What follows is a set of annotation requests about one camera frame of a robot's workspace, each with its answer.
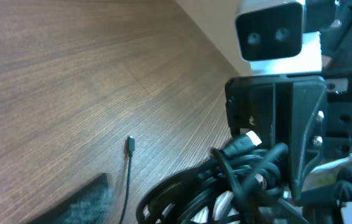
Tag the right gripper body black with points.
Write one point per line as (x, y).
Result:
(291, 109)

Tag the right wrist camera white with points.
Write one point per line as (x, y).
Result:
(272, 37)

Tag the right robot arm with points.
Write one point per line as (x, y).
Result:
(256, 175)

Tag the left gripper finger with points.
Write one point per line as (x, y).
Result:
(89, 204)

